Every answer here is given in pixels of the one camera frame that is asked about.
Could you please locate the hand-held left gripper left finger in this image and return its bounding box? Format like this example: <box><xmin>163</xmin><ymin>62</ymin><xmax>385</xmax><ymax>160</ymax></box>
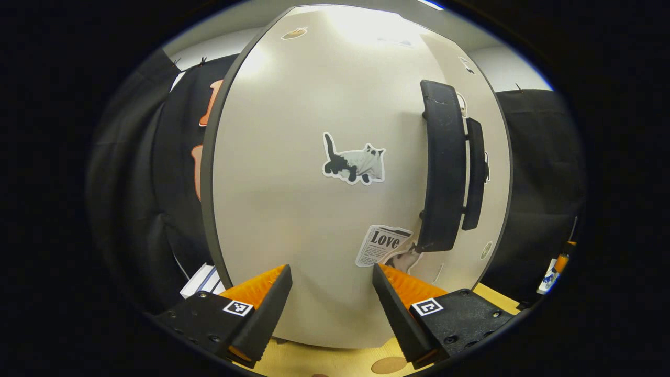
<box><xmin>154</xmin><ymin>264</ymin><xmax>293</xmax><ymax>369</ymax></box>

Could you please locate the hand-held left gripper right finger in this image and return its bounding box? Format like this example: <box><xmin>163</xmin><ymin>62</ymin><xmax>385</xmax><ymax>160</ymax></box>
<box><xmin>372</xmin><ymin>263</ymin><xmax>516</xmax><ymax>370</ymax></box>

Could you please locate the brown round table pad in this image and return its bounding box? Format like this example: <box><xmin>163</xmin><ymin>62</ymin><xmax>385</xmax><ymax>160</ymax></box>
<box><xmin>371</xmin><ymin>356</ymin><xmax>408</xmax><ymax>375</ymax></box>

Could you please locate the white flat box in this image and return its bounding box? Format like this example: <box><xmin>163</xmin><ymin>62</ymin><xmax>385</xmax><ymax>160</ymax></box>
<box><xmin>180</xmin><ymin>263</ymin><xmax>227</xmax><ymax>299</ymax></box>

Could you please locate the orange topped bottle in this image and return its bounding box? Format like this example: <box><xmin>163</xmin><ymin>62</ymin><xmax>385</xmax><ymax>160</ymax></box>
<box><xmin>555</xmin><ymin>241</ymin><xmax>576</xmax><ymax>275</ymax></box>

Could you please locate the black backdrop cloth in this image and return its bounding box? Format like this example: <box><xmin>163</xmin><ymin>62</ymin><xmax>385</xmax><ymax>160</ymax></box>
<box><xmin>482</xmin><ymin>88</ymin><xmax>584</xmax><ymax>304</ymax></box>

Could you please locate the long black door handle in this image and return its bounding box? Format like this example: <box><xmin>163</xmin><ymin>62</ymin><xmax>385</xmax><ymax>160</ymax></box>
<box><xmin>419</xmin><ymin>80</ymin><xmax>467</xmax><ymax>253</ymax></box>

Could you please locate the short black door handle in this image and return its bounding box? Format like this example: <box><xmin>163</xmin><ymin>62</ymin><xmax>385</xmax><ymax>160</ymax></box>
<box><xmin>461</xmin><ymin>118</ymin><xmax>486</xmax><ymax>231</ymax></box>

